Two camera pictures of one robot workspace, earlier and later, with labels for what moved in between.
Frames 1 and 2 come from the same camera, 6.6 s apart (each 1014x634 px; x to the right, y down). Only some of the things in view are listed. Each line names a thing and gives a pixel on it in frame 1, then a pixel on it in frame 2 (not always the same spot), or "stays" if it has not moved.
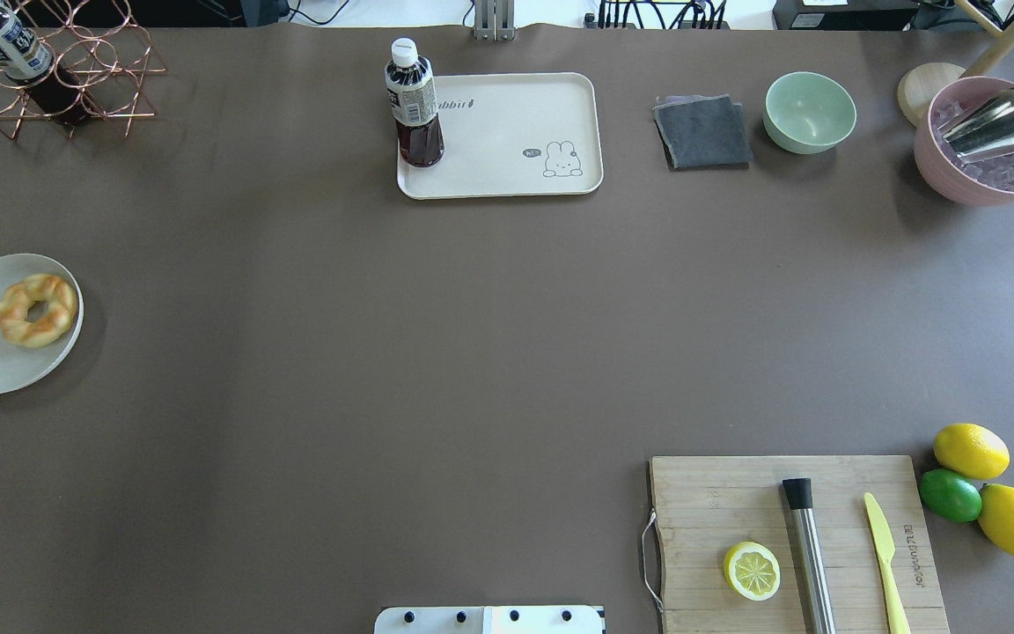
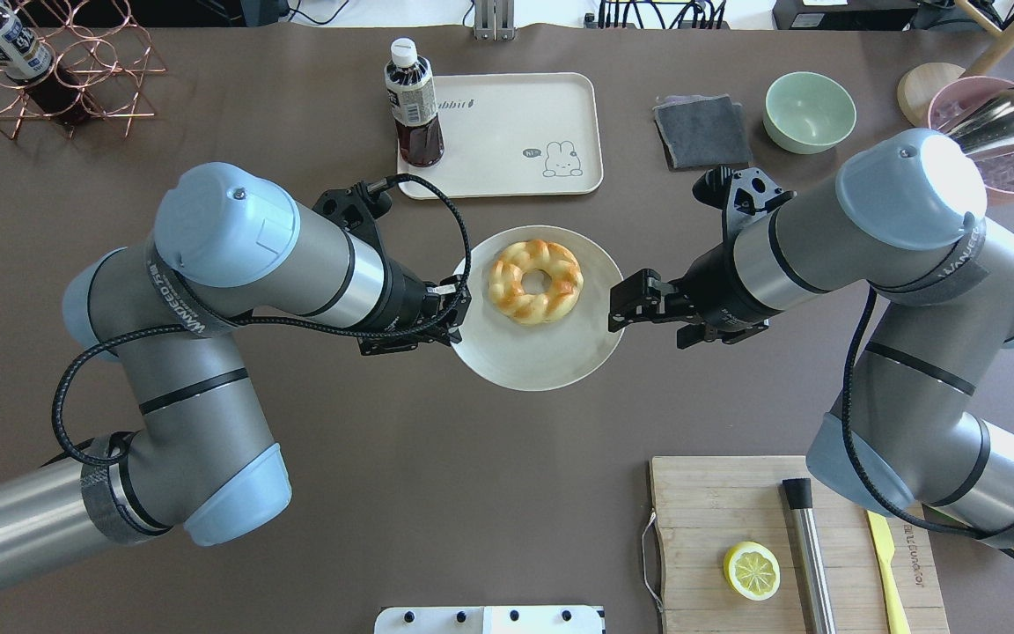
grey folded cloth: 702,132 stays
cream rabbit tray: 514,136 stays
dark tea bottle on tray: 409,82 stays
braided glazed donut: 11,306 → 509,295
